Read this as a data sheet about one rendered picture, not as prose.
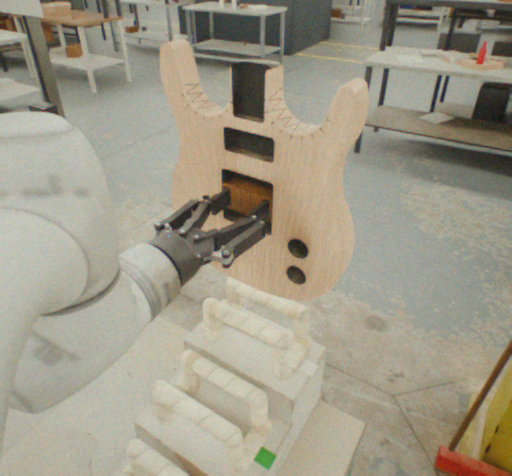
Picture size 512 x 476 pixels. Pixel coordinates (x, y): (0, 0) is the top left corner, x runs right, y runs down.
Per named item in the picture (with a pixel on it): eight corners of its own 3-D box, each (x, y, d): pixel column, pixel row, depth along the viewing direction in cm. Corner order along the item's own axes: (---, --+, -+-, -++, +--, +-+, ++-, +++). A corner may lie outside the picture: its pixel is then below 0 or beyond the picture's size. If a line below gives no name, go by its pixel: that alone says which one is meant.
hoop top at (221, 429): (246, 439, 73) (246, 428, 71) (235, 455, 71) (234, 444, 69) (160, 384, 82) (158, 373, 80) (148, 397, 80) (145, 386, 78)
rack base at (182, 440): (291, 449, 89) (292, 423, 84) (248, 528, 77) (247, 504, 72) (188, 388, 101) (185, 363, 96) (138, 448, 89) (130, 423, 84)
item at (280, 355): (291, 370, 84) (293, 338, 79) (283, 382, 82) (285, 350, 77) (277, 363, 86) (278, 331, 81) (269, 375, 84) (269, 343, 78)
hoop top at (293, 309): (311, 317, 86) (313, 305, 84) (305, 327, 84) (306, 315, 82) (231, 281, 95) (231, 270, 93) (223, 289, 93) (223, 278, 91)
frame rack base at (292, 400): (321, 395, 99) (327, 345, 90) (291, 452, 88) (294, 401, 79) (225, 346, 111) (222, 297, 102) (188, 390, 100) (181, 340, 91)
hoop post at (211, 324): (223, 335, 92) (221, 303, 87) (214, 345, 90) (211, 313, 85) (211, 329, 93) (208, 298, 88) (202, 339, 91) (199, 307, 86)
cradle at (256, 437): (275, 427, 83) (275, 418, 81) (243, 482, 75) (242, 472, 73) (260, 419, 84) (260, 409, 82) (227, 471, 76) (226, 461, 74)
